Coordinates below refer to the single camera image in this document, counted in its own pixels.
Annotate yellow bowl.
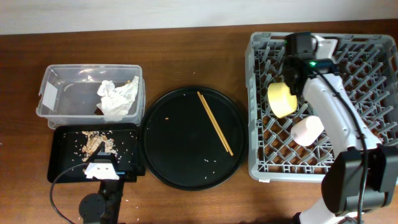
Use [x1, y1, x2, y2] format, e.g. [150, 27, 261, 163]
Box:
[267, 82, 298, 118]

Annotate food scraps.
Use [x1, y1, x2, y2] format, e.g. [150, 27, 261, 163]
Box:
[80, 131, 118, 162]

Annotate pink cup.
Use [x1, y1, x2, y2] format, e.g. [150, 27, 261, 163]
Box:
[290, 115, 324, 146]

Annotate brown coffee sachet wrapper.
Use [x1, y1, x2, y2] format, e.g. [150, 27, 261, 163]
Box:
[95, 108, 103, 116]

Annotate white napkin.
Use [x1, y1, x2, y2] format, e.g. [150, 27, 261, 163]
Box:
[97, 77, 140, 116]

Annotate small white tissue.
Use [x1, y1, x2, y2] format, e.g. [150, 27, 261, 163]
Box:
[97, 80, 115, 97]

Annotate wooden chopstick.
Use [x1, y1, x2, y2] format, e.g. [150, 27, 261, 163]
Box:
[197, 91, 234, 156]
[197, 91, 229, 152]

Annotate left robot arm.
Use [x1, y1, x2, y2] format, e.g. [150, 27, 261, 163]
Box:
[79, 142, 146, 224]

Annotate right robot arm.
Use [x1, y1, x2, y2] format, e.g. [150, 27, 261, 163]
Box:
[282, 32, 397, 223]

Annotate grey dishwasher rack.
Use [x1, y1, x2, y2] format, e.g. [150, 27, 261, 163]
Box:
[245, 32, 397, 182]

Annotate round black tray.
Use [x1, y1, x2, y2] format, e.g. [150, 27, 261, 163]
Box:
[139, 86, 248, 191]

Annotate black rectangular tray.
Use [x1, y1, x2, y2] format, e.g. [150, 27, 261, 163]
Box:
[47, 123, 146, 183]

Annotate clear plastic bin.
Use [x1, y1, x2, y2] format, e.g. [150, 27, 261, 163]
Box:
[36, 64, 146, 129]

